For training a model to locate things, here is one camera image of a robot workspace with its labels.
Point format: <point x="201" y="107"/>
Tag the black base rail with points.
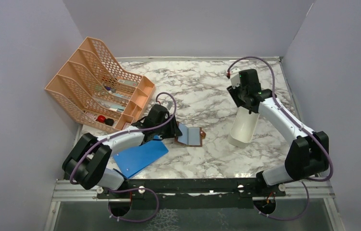
<point x="147" y="194"/>

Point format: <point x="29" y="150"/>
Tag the red round item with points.
<point x="101" y="119"/>

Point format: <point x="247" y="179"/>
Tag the black round item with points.
<point x="109" y="121"/>

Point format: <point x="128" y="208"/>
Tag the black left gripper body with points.
<point x="164" y="132"/>

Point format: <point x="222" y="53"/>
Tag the peach plastic file organizer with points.
<point x="92" y="83"/>

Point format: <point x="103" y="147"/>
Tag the cream oval plastic tray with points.
<point x="242" y="130"/>

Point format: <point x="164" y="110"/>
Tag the blue plastic board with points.
<point x="133" y="160"/>

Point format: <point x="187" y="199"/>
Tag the brown leather card holder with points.
<point x="191" y="136"/>

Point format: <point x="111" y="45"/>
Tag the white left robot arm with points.
<point x="86" y="164"/>

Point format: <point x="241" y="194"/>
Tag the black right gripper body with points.
<point x="237" y="94"/>

